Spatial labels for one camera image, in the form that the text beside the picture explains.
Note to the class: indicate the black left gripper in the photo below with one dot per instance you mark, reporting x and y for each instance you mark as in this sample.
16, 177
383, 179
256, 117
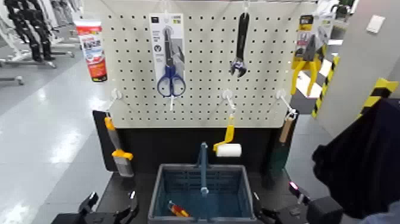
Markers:
106, 219

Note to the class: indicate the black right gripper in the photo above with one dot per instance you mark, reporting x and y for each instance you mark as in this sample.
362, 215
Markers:
289, 216

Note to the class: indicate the yellow paint roller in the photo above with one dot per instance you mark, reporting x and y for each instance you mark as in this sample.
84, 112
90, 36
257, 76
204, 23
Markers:
229, 150

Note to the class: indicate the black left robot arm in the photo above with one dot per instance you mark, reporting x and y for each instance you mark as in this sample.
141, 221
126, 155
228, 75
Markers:
68, 219

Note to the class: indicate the blue grey plastic crate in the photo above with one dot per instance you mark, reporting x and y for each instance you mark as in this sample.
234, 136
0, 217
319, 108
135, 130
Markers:
237, 200

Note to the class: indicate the orange grey paint brush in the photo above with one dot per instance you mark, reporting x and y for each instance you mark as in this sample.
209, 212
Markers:
123, 164

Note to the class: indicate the red yellow screwdriver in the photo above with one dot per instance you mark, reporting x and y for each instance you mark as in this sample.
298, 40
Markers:
178, 210

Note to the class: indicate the black back panel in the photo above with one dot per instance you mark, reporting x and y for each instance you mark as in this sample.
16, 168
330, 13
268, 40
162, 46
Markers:
175, 144

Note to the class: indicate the white pegboard hook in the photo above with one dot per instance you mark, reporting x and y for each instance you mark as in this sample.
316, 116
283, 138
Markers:
280, 93
227, 94
171, 103
116, 93
246, 7

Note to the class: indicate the white perforated pegboard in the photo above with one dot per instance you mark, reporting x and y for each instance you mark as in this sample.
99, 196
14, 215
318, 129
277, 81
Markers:
203, 104

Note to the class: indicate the yellow black striped guard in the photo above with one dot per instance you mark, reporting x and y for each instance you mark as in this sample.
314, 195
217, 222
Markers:
326, 84
379, 92

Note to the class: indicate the blue scissors on card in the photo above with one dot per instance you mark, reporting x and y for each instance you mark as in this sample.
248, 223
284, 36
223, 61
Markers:
170, 73

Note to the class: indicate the yellow pliers on card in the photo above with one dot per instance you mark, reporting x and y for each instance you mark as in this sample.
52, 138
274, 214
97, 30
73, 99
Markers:
309, 50

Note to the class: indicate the red white sealant tube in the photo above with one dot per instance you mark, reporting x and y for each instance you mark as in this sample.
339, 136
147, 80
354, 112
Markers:
92, 47

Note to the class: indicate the black adjustable wrench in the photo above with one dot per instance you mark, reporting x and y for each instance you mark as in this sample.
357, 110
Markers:
242, 37

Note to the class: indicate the black robot on stand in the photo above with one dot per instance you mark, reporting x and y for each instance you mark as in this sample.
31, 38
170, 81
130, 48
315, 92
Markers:
37, 28

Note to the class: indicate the white wall plate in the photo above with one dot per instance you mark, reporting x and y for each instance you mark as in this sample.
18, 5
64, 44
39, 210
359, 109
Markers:
375, 23

